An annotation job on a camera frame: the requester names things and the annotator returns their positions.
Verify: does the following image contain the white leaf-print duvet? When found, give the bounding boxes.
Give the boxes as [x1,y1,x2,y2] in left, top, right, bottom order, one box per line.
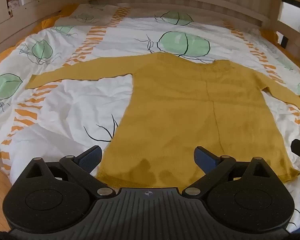
[0,4,300,232]

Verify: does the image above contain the mustard yellow knit sweater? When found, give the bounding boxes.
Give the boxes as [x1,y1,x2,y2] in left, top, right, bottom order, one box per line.
[25,52,300,189]

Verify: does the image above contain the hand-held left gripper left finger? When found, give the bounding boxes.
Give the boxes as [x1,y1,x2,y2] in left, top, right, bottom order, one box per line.
[27,146,116,197]

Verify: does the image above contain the wooden bed frame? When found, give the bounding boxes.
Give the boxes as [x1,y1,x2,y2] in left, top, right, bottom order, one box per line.
[0,0,300,58]

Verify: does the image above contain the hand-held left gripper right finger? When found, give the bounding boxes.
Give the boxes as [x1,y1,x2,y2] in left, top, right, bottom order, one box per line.
[182,146,268,197]

